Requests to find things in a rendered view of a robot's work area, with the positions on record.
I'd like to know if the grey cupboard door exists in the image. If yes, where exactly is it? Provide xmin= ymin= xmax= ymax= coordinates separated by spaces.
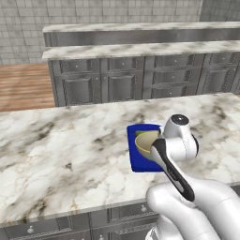
xmin=90 ymin=218 xmax=158 ymax=240

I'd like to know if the pale yellow bowl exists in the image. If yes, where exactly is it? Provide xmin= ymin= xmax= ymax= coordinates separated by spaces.
xmin=134 ymin=130 xmax=162 ymax=158

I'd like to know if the grey cupboard run, marble top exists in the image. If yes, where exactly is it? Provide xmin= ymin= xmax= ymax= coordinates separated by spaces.
xmin=41 ymin=21 xmax=240 ymax=108

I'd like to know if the grey drawer front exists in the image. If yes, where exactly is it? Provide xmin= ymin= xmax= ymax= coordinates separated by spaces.
xmin=2 ymin=217 xmax=73 ymax=240
xmin=110 ymin=203 xmax=158 ymax=222

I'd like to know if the blue rectangular tray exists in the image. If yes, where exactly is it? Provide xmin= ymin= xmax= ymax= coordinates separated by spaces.
xmin=126 ymin=123 xmax=165 ymax=173

